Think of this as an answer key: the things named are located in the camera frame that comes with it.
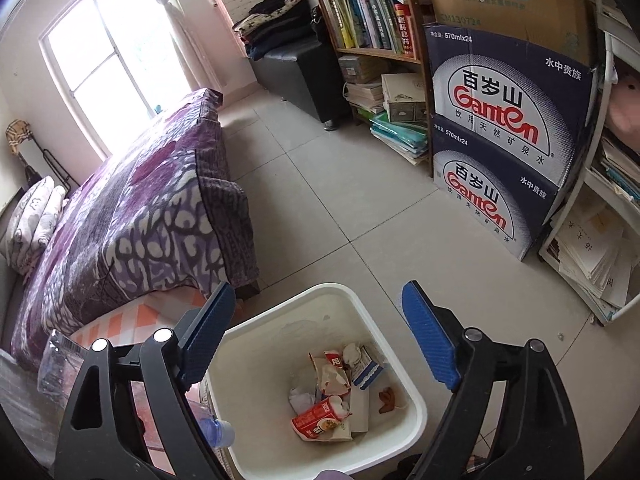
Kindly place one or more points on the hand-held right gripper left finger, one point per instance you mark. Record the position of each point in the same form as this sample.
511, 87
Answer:
210, 330

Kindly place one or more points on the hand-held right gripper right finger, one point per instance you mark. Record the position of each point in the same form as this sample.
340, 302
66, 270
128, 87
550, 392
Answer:
430, 340

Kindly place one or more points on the brown scrap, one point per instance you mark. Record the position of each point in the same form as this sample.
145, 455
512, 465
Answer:
387, 400

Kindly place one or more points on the white tissue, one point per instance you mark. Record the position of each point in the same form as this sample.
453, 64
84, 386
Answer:
301, 400
352, 354

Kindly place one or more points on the white plastic bin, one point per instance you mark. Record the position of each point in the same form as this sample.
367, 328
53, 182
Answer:
300, 310

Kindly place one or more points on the white red wrapper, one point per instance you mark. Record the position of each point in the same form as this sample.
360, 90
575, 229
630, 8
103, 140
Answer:
330, 372

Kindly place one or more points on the red snack packet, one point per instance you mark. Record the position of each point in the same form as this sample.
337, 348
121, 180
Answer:
317, 417

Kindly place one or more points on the clear plastic bottle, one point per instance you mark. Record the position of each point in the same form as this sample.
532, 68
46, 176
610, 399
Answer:
60, 365

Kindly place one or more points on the orange checked tablecloth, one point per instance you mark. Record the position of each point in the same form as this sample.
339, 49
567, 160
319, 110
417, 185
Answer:
145, 315

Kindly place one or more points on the bed with purple blanket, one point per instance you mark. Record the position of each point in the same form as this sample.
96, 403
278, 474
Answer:
140, 210

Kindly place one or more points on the dark bed headboard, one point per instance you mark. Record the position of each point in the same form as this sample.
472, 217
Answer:
7, 300

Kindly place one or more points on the stack of teal books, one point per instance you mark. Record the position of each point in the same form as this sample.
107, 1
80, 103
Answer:
400, 137

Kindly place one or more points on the white floral folded quilt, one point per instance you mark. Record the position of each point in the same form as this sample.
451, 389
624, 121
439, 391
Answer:
35, 220

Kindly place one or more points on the grey checked cloth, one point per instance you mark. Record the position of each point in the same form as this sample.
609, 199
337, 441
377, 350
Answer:
15, 410

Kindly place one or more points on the black metal rack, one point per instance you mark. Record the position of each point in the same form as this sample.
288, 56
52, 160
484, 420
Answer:
52, 165

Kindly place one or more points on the small white drawer organizer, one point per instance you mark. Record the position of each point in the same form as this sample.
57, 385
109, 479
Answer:
405, 97

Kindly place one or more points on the stack of white books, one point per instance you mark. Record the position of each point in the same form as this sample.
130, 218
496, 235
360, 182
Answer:
365, 97

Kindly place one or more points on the beige plaid cloth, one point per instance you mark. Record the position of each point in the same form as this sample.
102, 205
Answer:
19, 135

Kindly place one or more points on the black leather bench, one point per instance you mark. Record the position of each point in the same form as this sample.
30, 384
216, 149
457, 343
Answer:
300, 70

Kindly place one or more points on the grey flat box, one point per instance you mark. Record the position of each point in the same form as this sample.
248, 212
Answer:
360, 67

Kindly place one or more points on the pale pink curtain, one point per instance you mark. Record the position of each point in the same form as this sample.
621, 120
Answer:
192, 45

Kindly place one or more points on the window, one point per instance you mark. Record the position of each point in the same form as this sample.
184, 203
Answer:
100, 60

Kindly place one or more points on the pink plush toy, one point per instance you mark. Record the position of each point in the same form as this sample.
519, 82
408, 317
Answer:
625, 110

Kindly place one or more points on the wooden bookshelf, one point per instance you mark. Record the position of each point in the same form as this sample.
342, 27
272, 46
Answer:
415, 35

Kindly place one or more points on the stack of folded clothes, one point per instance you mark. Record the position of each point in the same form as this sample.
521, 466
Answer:
275, 25

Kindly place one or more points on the row of colourful books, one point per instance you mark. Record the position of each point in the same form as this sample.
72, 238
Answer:
365, 20

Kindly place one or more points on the black handbag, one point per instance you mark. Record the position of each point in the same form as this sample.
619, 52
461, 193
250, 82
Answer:
320, 22

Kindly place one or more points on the white metal shelf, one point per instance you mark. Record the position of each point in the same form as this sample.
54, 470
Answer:
611, 60

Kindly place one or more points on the brown cardboard box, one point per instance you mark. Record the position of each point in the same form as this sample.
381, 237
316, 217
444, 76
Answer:
525, 15

